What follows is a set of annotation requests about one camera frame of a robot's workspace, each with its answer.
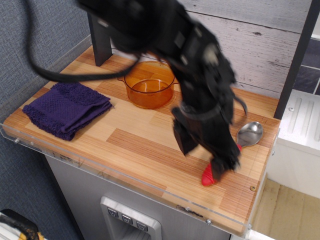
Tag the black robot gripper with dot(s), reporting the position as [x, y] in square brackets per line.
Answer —
[211, 130]

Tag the red handled metal spoon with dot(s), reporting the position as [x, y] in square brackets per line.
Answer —
[249, 135]

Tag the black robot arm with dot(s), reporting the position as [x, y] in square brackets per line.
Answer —
[164, 28]

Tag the amber glass pot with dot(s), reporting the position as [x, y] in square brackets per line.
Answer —
[150, 85]

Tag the white toy sink unit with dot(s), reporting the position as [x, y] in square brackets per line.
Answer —
[295, 157]

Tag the silver dispenser panel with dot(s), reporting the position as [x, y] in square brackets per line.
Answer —
[125, 223]

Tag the purple folded towel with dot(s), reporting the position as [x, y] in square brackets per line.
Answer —
[66, 108]

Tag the yellow object at corner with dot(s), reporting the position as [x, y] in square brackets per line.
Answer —
[31, 236]

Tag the dark vertical post right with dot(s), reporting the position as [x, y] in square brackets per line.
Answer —
[300, 51]

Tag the dark vertical post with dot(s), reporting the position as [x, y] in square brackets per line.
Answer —
[101, 41]
[300, 51]

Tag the dark vertical post left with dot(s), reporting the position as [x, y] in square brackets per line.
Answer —
[101, 41]

